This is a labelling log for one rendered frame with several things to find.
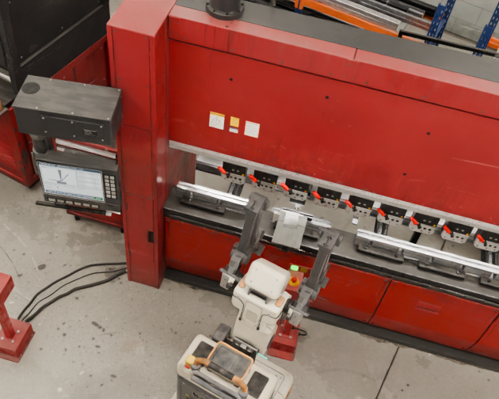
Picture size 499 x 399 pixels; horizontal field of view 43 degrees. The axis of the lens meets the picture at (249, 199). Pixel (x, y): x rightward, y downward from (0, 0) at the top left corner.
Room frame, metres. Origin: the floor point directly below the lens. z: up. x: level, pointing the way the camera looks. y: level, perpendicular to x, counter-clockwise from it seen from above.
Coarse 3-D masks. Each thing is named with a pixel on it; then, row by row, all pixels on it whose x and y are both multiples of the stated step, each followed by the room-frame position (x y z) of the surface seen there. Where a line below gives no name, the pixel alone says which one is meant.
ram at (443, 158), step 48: (192, 48) 2.70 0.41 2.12; (192, 96) 2.70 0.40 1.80; (240, 96) 2.66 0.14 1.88; (288, 96) 2.62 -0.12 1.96; (336, 96) 2.59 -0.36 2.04; (384, 96) 2.56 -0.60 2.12; (192, 144) 2.69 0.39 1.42; (240, 144) 2.65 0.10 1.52; (288, 144) 2.62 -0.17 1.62; (336, 144) 2.58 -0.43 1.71; (384, 144) 2.55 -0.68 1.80; (432, 144) 2.51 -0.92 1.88; (480, 144) 2.48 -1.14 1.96; (384, 192) 2.53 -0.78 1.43; (432, 192) 2.50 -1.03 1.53; (480, 192) 2.46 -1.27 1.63
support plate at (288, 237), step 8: (280, 216) 2.58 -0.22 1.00; (280, 224) 2.52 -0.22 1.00; (304, 224) 2.55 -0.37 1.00; (280, 232) 2.46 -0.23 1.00; (288, 232) 2.47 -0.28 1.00; (296, 232) 2.48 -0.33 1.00; (272, 240) 2.38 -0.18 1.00; (280, 240) 2.39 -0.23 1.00; (288, 240) 2.40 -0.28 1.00; (296, 240) 2.41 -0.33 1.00; (296, 248) 2.35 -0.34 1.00
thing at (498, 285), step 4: (480, 280) 2.40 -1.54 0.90; (484, 280) 2.40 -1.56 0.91; (492, 280) 2.41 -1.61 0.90; (496, 280) 2.41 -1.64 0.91; (480, 284) 2.38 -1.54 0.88; (484, 284) 2.38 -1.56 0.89; (488, 284) 2.37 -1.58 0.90; (492, 284) 2.38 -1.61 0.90; (496, 284) 2.38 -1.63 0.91; (496, 288) 2.37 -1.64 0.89
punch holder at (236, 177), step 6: (228, 162) 2.66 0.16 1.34; (228, 168) 2.66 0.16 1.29; (234, 168) 2.65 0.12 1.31; (240, 168) 2.65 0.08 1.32; (246, 168) 2.66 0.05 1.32; (222, 174) 2.66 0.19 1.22; (234, 174) 2.65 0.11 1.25; (240, 174) 2.65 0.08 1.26; (246, 174) 2.72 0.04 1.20; (228, 180) 2.66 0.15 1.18; (234, 180) 2.65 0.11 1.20; (240, 180) 2.65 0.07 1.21
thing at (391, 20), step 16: (320, 0) 4.48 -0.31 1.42; (336, 0) 4.43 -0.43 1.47; (352, 0) 4.55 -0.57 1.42; (368, 0) 4.51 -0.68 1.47; (384, 0) 4.55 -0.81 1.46; (400, 0) 4.62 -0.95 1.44; (416, 0) 4.60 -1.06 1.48; (368, 16) 4.33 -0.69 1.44; (384, 16) 4.32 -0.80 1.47; (400, 16) 4.40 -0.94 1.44; (416, 16) 4.47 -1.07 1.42; (432, 16) 4.51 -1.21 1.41
